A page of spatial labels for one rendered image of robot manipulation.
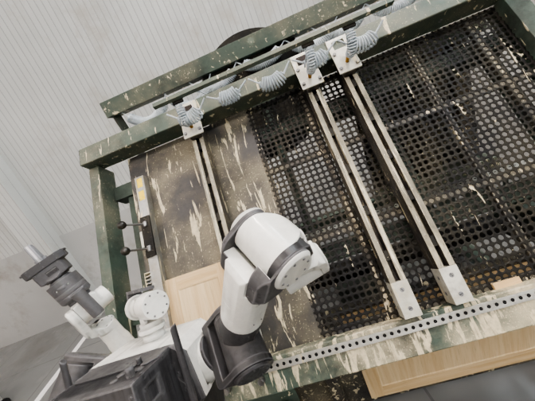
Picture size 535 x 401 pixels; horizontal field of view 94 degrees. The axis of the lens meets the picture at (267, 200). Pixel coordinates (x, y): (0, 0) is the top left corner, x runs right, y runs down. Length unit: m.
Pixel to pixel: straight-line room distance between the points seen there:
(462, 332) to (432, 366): 0.53
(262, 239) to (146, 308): 0.38
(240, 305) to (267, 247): 0.12
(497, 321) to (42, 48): 4.57
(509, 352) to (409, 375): 0.47
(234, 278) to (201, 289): 0.79
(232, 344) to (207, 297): 0.62
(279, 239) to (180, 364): 0.34
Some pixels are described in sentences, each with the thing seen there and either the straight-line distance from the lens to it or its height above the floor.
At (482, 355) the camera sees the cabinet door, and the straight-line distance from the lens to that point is 1.73.
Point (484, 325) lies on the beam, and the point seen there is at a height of 0.84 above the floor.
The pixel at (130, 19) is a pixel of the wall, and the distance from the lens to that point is 3.96.
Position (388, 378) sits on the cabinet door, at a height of 0.36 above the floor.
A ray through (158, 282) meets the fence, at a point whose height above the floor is 1.24.
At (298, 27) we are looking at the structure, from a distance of 1.81.
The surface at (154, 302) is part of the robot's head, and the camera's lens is 0.70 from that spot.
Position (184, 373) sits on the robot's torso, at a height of 1.34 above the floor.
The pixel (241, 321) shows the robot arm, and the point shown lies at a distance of 0.50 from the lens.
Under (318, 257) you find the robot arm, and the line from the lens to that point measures 0.59.
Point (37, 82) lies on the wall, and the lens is 4.36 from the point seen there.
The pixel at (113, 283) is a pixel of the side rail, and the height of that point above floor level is 1.30.
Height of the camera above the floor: 1.72
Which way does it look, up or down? 17 degrees down
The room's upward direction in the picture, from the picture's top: 22 degrees counter-clockwise
